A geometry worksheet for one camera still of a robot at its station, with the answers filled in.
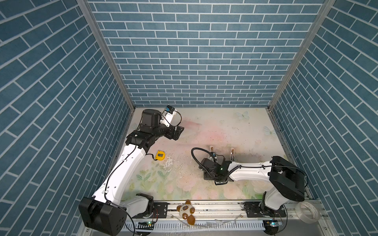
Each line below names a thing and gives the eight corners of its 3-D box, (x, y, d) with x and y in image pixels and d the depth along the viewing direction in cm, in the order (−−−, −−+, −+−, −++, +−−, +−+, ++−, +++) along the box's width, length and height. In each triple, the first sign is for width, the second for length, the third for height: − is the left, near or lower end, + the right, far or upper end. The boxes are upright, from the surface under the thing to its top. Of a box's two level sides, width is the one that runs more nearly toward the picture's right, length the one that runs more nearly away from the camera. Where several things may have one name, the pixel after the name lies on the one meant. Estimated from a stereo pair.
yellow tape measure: (156, 160, 94) (155, 158, 92) (157, 152, 97) (156, 150, 96) (164, 160, 94) (164, 158, 92) (166, 152, 98) (165, 150, 96)
